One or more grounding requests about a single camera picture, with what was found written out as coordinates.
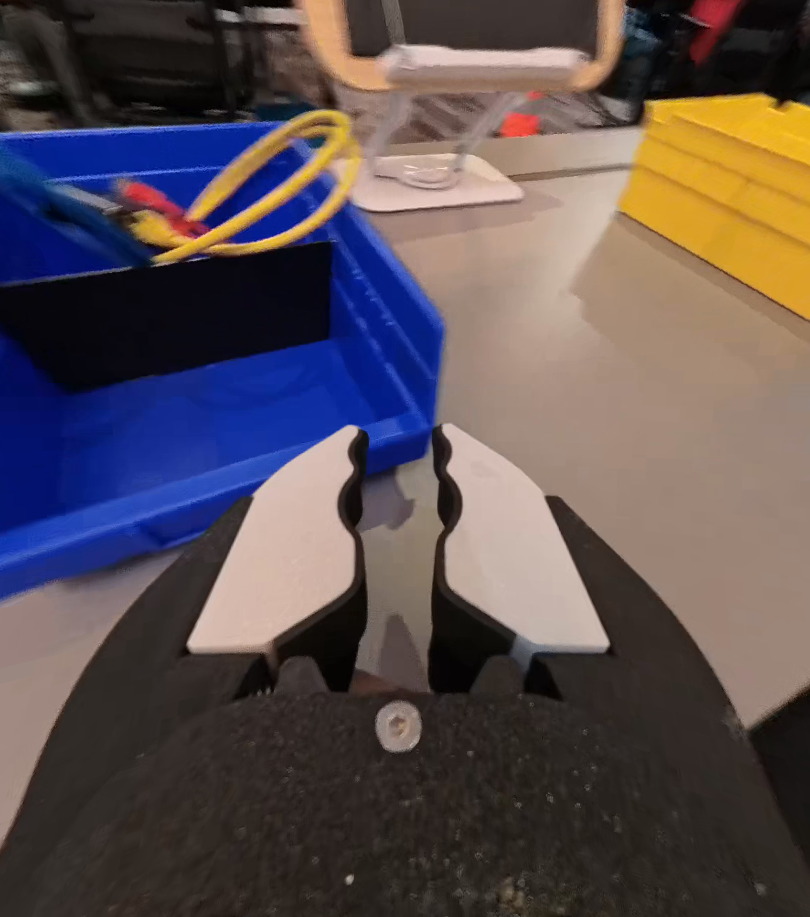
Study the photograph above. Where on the black ethernet splitter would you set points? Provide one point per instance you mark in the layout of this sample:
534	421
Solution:
86	199

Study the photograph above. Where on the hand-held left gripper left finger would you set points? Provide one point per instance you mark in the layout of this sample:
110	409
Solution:
283	559

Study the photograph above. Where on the black bin divider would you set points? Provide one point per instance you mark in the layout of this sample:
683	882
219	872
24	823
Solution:
161	315

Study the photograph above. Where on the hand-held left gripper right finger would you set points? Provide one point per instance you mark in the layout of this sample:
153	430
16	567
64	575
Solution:
519	559

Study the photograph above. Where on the white tablet stand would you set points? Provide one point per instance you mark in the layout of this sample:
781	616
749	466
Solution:
476	186

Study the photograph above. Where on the blue plastic bin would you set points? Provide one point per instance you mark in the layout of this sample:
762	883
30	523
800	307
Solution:
161	444

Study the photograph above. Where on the orange traffic cone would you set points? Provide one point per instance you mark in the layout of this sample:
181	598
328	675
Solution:
519	125

